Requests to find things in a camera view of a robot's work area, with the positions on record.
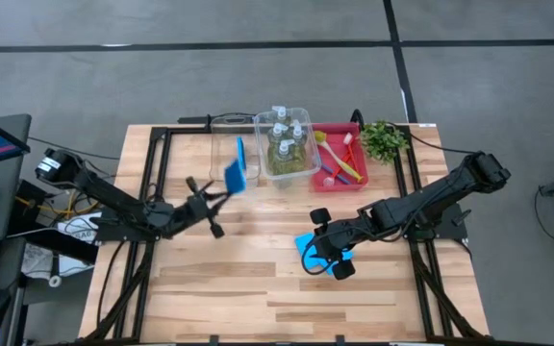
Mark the large clear plastic bin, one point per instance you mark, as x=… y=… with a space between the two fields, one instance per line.
x=311 y=158

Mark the dark grey desk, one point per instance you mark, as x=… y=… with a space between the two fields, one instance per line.
x=15 y=192

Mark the dark blue sponge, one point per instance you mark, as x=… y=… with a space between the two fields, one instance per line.
x=235 y=178
x=241 y=154

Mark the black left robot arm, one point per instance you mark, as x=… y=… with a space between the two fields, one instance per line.
x=113 y=202

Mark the black aluminium table frame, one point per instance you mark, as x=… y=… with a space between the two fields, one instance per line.
x=160 y=130

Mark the small green potted plant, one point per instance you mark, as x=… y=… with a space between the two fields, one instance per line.
x=383 y=141

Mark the white paper sheet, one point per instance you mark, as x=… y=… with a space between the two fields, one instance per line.
x=36 y=262

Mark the red dish brush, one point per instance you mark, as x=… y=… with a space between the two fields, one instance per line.
x=333 y=177
x=351 y=151

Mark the black table edge clamp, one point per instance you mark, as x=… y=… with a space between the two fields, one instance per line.
x=340 y=340
x=214 y=340

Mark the blue dish brush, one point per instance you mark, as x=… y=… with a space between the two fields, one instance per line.
x=326 y=168

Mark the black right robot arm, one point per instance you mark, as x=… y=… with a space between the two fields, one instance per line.
x=426 y=199

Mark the black flat bracket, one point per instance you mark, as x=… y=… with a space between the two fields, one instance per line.
x=193 y=119

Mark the yellow-green dish brush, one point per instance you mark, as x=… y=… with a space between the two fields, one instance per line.
x=342 y=161

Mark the white tape roll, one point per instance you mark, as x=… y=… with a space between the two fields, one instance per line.
x=50 y=280

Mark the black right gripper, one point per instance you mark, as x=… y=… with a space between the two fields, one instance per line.
x=337 y=238

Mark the red plastic tray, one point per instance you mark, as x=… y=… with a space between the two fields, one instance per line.
x=337 y=139

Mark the light blue sponge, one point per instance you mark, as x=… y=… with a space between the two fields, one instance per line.
x=301 y=242
x=322 y=265

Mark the white labelled bag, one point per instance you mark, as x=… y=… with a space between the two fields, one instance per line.
x=82 y=230

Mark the green soap pump bottle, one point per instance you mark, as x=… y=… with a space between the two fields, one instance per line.
x=285 y=158
x=281 y=115
x=276 y=134
x=297 y=137

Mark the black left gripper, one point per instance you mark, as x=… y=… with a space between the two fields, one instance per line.
x=197 y=209

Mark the small clear plastic bin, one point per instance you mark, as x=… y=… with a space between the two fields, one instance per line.
x=224 y=144

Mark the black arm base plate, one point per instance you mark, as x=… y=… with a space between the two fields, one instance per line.
x=113 y=235
x=450 y=230

